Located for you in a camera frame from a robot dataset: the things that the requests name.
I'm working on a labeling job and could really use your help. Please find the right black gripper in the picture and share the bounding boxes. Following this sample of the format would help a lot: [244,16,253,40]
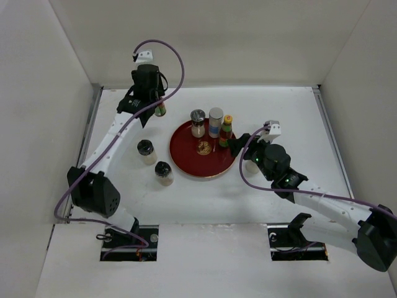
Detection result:
[227,133,275,181]

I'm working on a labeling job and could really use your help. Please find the ketchup bottle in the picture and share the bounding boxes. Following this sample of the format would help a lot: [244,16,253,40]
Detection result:
[218,115,233,148]
[154,97,167,117]

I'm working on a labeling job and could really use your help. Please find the tall pearl jar blue label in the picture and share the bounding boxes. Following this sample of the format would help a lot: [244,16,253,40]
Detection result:
[208,107,223,138]

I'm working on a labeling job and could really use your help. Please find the silver-lid spice shaker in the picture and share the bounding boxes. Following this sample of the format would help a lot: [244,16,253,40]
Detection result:
[190,109,205,138]

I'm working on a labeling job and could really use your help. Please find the black-lid shaker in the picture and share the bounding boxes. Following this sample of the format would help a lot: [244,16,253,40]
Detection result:
[137,140,157,165]
[246,160,259,174]
[154,161,174,186]

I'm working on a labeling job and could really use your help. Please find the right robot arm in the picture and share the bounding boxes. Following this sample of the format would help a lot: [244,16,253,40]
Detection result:
[228,132,396,272]

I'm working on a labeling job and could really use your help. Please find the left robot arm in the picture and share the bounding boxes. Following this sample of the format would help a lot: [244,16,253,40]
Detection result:
[67,64,166,248]

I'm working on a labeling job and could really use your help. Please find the red round tray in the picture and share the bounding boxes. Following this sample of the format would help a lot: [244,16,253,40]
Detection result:
[169,120,235,178]

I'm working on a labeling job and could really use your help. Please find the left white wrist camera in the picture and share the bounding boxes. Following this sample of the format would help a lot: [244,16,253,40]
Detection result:
[133,50,153,64]

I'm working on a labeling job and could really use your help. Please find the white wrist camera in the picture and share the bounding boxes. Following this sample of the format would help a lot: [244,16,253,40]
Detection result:
[257,120,281,144]
[133,50,153,64]

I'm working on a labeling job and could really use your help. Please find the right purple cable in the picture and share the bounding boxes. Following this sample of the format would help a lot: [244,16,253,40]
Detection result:
[238,124,397,218]

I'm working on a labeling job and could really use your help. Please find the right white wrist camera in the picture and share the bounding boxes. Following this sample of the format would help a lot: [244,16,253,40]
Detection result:
[257,120,281,144]

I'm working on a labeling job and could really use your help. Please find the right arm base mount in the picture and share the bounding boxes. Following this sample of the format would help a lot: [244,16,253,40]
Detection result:
[267,213,328,261]

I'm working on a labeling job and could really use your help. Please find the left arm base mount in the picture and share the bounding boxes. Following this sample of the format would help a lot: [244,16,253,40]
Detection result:
[96,225,159,262]

